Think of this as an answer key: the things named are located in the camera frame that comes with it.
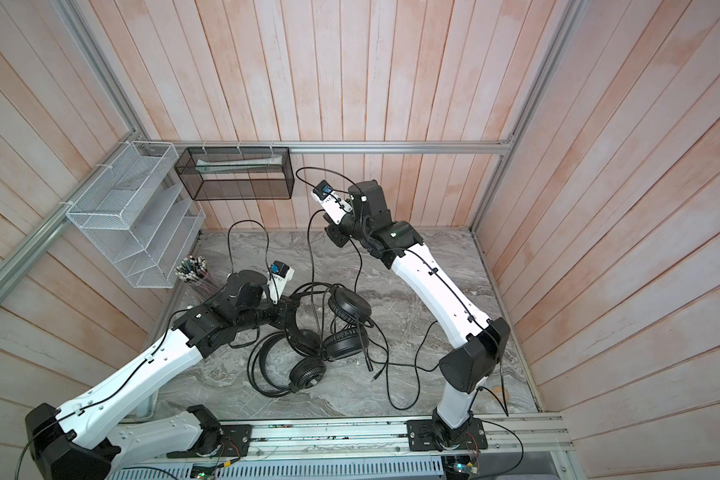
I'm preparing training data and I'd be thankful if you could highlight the headphones black cable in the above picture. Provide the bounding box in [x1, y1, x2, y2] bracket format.
[359, 317, 442, 412]
[304, 208, 367, 343]

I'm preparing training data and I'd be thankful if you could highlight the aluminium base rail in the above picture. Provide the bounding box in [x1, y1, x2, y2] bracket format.
[74, 412, 577, 466]

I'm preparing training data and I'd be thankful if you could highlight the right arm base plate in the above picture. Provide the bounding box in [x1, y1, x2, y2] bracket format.
[406, 418, 488, 452]

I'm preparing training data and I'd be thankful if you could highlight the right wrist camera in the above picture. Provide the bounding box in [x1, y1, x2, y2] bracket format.
[311, 180, 355, 226]

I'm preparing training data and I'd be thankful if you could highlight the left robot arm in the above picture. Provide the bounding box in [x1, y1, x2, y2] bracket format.
[23, 262, 294, 479]

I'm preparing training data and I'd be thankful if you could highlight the white wire mesh shelf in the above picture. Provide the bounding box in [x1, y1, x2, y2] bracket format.
[67, 141, 205, 289]

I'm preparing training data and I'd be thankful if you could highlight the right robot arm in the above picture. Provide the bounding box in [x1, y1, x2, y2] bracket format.
[312, 180, 511, 450]

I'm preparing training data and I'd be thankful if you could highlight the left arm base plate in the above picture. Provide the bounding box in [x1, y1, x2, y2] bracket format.
[166, 424, 252, 459]

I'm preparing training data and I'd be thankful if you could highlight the black mesh wall basket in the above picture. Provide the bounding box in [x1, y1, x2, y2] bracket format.
[174, 146, 295, 201]

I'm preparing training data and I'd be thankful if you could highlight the clear cup of pencils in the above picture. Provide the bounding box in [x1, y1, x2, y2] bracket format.
[175, 255, 221, 299]

